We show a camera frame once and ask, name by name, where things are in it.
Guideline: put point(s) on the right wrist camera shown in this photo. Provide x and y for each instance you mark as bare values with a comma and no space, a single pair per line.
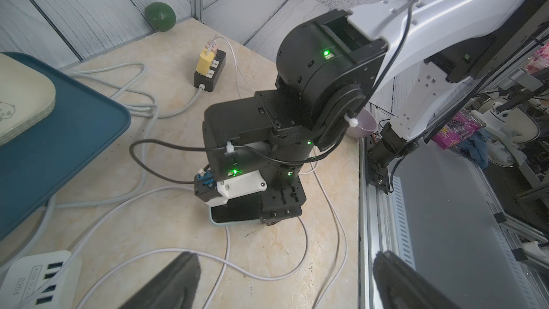
216,193

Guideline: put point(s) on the white power strip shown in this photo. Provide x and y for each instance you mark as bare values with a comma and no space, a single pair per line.
31,272

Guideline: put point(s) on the purple bowl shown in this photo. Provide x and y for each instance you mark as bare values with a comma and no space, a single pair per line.
366,125

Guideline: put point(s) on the yellow charger plug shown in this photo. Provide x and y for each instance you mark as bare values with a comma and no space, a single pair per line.
205,61

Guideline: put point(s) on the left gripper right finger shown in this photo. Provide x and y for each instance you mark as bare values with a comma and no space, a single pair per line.
400,286

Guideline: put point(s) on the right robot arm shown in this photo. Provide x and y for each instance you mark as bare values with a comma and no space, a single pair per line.
328,68

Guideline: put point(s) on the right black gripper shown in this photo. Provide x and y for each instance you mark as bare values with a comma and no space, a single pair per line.
283,199

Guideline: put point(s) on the green avocado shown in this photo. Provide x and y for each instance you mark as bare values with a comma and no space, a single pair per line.
160,16

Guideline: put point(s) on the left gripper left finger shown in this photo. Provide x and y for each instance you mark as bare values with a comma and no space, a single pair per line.
174,287

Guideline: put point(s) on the black power strip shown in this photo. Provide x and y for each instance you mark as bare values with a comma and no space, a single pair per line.
209,82

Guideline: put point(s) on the light green case phone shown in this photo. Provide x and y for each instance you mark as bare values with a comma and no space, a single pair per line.
233,215

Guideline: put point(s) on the cream square dish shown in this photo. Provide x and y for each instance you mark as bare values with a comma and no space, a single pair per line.
27,97

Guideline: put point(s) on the blue tray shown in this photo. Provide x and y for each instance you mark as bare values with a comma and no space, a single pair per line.
41,160

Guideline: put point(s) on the pink charger plug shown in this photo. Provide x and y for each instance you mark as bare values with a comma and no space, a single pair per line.
212,46

